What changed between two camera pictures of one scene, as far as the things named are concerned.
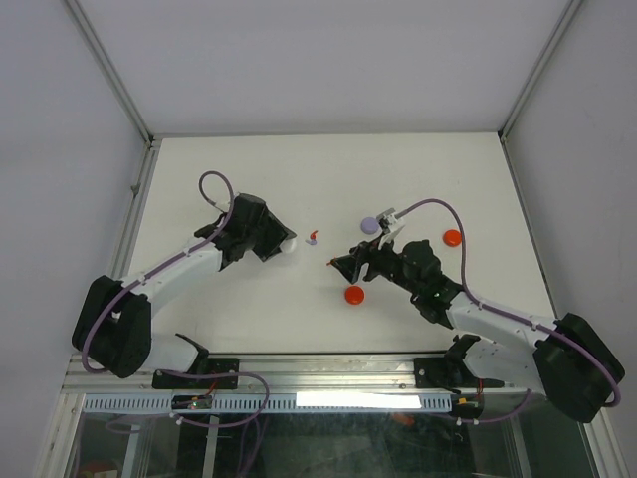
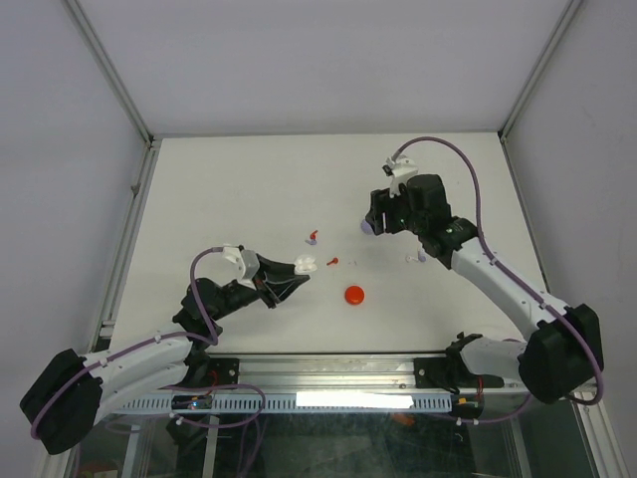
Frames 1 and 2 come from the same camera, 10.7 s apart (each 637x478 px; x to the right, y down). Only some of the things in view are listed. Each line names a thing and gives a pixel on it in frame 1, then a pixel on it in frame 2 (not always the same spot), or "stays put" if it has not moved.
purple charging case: x=369 y=225 stays put
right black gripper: x=365 y=252 -> x=381 y=201
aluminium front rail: x=286 y=373 stays put
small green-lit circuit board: x=192 y=402 stays put
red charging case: x=354 y=295 stays put
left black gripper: x=276 y=234 -> x=276 y=281
